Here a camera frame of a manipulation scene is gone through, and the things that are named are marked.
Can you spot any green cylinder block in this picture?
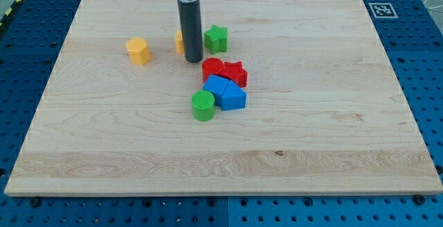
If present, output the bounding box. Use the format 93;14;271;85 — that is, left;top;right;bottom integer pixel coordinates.
191;90;215;122

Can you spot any red star block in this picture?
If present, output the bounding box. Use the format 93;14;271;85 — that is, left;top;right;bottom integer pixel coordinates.
219;61;248;88

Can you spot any green star block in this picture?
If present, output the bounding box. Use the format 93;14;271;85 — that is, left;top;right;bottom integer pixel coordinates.
204;24;228;54

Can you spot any blue cube block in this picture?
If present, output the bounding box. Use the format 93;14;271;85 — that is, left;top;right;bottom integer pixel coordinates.
203;75;229;107

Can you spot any red cylinder block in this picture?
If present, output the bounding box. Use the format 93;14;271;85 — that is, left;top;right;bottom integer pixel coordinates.
201;57;224;83

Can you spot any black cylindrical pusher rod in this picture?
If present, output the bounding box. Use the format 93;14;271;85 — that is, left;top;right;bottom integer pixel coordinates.
177;0;204;63

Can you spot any yellow hexagon block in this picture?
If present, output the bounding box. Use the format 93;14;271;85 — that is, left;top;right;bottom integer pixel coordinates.
125;37;151;65

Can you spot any blue pentagon block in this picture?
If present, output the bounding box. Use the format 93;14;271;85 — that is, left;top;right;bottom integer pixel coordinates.
221;81;246;111

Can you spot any yellow block behind rod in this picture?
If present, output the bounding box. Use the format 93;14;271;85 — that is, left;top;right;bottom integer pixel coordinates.
174;30;184;54

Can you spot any white fiducial marker tag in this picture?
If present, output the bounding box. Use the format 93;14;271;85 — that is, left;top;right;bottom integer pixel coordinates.
369;3;398;19

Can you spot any wooden board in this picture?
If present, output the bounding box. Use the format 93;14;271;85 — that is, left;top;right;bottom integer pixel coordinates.
5;0;442;197

